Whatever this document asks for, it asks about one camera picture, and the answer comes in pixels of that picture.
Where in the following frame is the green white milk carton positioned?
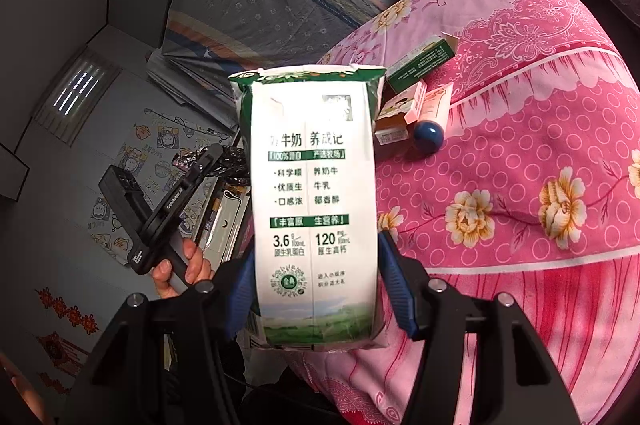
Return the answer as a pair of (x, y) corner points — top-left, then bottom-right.
(230, 64), (386, 350)

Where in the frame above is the orange white kids carton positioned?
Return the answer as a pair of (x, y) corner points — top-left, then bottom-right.
(373, 80), (426, 146)

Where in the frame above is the pink hand cream tube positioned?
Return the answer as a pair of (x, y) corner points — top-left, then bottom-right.
(413, 84), (452, 155)

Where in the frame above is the left hand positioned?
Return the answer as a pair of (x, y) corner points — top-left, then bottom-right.
(152, 239), (214, 298)

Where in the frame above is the pink floral table cover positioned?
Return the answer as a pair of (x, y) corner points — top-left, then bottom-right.
(323, 0), (639, 424)

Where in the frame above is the green small box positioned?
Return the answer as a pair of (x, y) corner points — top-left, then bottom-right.
(385, 33), (459, 94)

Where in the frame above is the cartoon wall sticker sheet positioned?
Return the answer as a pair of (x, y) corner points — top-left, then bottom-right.
(84, 106), (237, 266)

